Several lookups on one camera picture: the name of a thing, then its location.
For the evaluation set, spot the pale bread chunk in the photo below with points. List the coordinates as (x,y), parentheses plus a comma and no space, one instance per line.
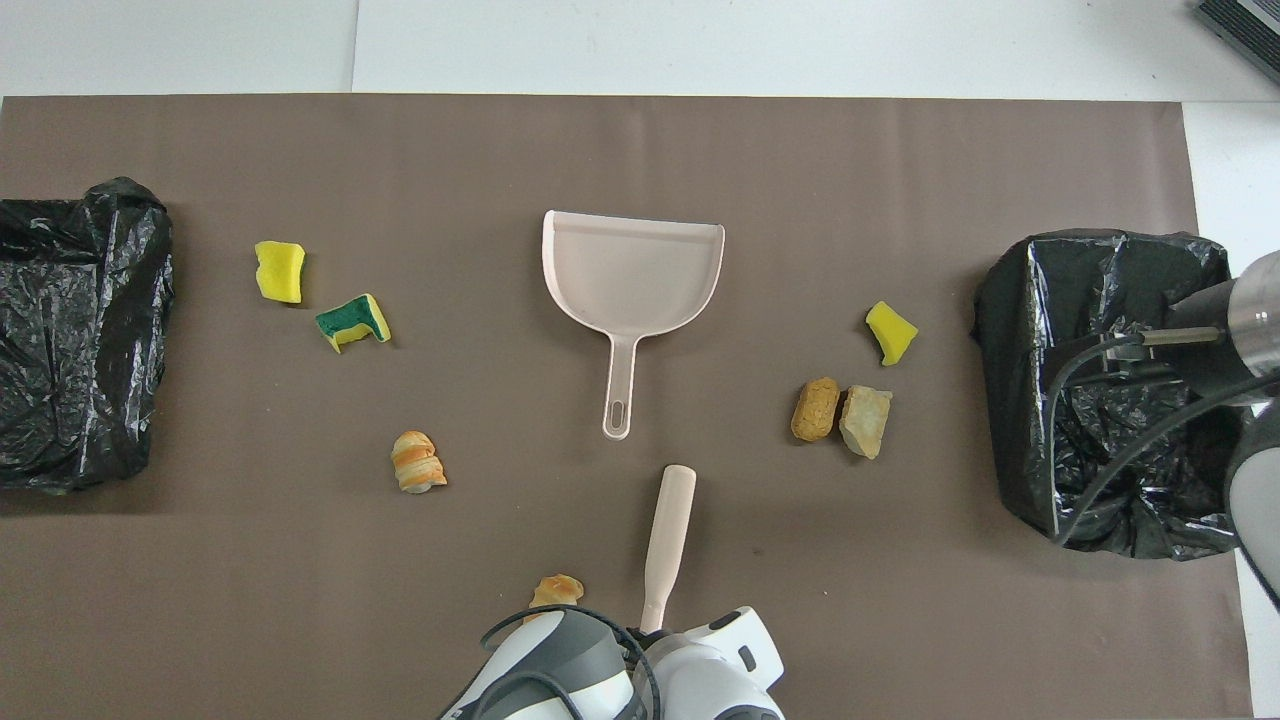
(865,420)

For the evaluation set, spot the black bag lined bin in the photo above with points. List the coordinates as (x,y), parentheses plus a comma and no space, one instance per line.
(1090,300)
(80,340)

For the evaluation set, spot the beige hand brush black bristles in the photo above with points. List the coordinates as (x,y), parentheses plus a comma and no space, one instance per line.
(668,530)

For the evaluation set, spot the orange croissant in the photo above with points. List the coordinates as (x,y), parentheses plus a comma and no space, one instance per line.
(417,462)
(555,590)

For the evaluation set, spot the dark grey ribbed device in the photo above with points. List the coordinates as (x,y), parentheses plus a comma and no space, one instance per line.
(1240,28)

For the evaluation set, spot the beige plastic dustpan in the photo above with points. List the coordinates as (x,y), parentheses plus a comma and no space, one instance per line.
(630,270)

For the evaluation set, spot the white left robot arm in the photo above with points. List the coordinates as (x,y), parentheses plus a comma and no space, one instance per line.
(700,680)

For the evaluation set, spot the brown table mat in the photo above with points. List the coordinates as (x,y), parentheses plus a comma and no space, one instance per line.
(640,150)

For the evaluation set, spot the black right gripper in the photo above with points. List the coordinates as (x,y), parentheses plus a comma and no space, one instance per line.
(1210,345)

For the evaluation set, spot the brown bread roll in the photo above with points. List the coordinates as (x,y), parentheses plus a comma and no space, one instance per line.
(815,410)

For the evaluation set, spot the green and yellow sponge piece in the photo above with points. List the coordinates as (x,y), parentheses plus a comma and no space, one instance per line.
(352,322)

